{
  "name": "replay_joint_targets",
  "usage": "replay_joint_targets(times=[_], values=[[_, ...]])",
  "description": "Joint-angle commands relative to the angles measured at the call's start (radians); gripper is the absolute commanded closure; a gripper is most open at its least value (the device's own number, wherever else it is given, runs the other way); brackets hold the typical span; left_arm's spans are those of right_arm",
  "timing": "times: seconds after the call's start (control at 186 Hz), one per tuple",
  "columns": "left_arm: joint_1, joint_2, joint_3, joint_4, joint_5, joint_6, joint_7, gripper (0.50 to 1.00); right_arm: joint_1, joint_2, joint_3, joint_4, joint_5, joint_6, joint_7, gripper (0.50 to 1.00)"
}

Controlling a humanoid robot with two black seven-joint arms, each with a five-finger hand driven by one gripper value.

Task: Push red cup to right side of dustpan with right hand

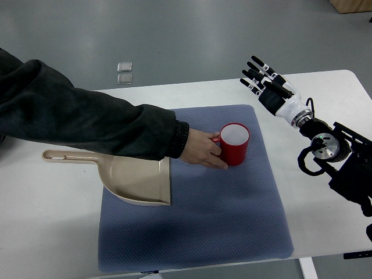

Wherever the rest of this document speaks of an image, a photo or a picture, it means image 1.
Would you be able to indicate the white table leg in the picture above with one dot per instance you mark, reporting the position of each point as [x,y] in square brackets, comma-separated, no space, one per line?
[308,268]

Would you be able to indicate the red cup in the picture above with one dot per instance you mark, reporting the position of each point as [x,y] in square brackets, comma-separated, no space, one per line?
[233,141]

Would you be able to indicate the dark grey sleeved forearm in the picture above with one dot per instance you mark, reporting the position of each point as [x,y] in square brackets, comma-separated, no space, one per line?
[40,104]

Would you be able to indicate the upper silver floor plate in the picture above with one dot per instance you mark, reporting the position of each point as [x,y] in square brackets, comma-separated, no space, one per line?
[124,67]

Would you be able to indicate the beige plastic dustpan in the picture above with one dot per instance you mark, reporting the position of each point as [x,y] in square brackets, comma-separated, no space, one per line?
[136,181]

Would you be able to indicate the blue grey textured mat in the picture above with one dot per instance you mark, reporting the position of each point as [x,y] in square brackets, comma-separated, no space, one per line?
[216,216]

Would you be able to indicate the person's bare hand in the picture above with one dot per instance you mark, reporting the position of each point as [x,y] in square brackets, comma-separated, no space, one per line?
[201,150]

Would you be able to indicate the wooden box corner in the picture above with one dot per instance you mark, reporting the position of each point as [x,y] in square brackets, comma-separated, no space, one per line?
[351,6]

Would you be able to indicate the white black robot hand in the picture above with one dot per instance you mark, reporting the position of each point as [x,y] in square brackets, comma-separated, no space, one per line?
[275,93]

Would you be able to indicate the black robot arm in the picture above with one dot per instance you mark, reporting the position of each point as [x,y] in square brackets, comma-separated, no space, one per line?
[341,153]

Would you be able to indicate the black table control panel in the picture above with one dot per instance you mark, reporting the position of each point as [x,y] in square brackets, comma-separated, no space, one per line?
[357,255]

